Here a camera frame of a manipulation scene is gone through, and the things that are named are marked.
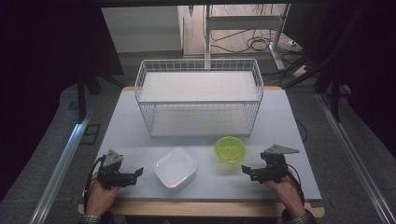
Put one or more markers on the white power strip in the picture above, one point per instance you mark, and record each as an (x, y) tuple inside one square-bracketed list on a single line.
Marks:
[(301, 71)]

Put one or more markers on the person's left hand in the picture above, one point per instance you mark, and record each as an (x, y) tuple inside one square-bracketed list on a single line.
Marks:
[(100, 196)]

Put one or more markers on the white square plastic container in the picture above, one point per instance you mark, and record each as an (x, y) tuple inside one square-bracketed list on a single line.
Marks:
[(175, 169)]

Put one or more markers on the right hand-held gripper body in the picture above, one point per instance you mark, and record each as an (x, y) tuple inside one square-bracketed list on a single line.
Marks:
[(273, 166)]

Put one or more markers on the aluminium rail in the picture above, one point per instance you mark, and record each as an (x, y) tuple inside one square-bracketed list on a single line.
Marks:
[(59, 169), (358, 149)]

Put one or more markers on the black stand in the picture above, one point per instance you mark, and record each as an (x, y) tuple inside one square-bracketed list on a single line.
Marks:
[(335, 93), (81, 96)]

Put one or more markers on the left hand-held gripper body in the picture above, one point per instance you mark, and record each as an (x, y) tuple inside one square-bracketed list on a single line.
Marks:
[(112, 175)]

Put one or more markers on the black floor grate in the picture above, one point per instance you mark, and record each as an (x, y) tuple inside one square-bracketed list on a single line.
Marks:
[(91, 133)]

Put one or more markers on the person's right hand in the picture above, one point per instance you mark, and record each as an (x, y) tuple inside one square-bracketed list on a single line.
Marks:
[(288, 194)]

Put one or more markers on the white metal desk frame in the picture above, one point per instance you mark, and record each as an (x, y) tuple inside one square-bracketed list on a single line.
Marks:
[(243, 23)]

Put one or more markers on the white panel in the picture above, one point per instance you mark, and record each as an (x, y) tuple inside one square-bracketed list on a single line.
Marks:
[(141, 29)]

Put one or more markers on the round container with green lid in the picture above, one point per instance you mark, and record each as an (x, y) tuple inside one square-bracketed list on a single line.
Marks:
[(229, 151)]

